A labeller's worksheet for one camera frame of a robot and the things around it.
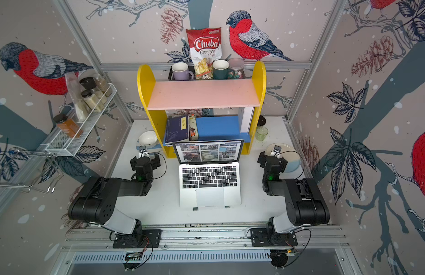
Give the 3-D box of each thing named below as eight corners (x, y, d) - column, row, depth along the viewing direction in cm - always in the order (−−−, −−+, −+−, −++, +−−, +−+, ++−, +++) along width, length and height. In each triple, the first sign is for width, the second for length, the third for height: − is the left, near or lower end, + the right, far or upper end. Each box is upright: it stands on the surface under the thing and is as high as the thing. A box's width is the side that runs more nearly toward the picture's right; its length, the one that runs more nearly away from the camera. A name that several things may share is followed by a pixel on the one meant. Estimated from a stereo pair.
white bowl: (141, 145, 108) (137, 140, 103) (144, 136, 113) (141, 130, 108) (155, 145, 108) (152, 140, 103) (157, 136, 112) (155, 130, 108)
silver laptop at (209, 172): (180, 207, 84) (166, 182, 61) (185, 172, 97) (174, 140, 73) (239, 207, 84) (247, 182, 61) (236, 171, 97) (242, 140, 73)
